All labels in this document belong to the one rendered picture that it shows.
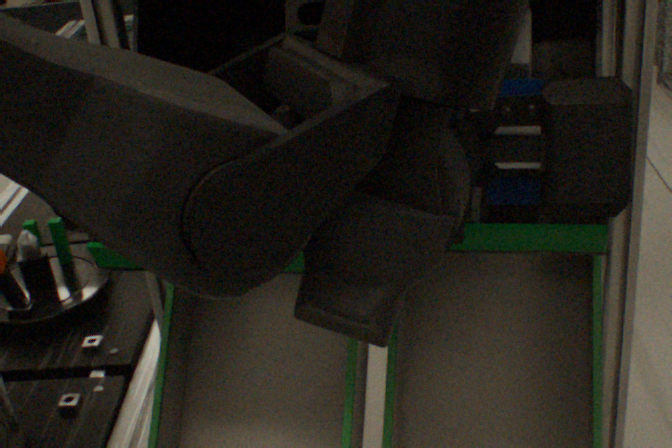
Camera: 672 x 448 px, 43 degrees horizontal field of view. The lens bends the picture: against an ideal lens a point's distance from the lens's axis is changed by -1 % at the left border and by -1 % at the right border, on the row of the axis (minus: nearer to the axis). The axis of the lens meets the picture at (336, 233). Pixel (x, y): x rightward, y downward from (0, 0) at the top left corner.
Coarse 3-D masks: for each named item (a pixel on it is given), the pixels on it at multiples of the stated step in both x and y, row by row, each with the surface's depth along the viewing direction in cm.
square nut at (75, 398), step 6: (66, 396) 73; (72, 396) 73; (78, 396) 73; (60, 402) 73; (66, 402) 73; (72, 402) 73; (78, 402) 73; (60, 408) 72; (66, 408) 72; (72, 408) 72; (78, 408) 73
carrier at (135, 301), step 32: (32, 224) 90; (32, 256) 86; (64, 256) 92; (32, 288) 87; (64, 288) 87; (96, 288) 87; (128, 288) 90; (0, 320) 83; (32, 320) 83; (64, 320) 84; (96, 320) 85; (128, 320) 85; (0, 352) 82; (32, 352) 81; (64, 352) 81; (128, 352) 80
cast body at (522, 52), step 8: (528, 16) 48; (528, 24) 48; (520, 32) 47; (528, 32) 47; (520, 40) 47; (528, 40) 47; (520, 48) 47; (528, 48) 47; (512, 56) 46; (520, 56) 46; (528, 56) 46; (512, 64) 46; (520, 64) 46; (528, 64) 46; (512, 72) 47; (520, 72) 47; (528, 72) 47
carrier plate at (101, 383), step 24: (24, 384) 77; (48, 384) 77; (72, 384) 76; (96, 384) 76; (120, 384) 76; (24, 408) 74; (48, 408) 74; (96, 408) 73; (120, 408) 75; (48, 432) 71; (72, 432) 71; (96, 432) 70
